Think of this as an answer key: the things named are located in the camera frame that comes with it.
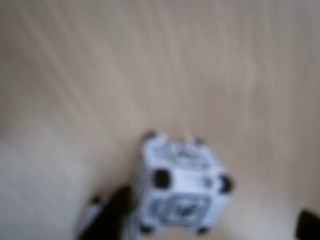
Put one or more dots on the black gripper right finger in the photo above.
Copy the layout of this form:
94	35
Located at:
310	227

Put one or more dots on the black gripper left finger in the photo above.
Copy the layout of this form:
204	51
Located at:
112	220

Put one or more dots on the white cube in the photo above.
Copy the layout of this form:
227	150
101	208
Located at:
185	180

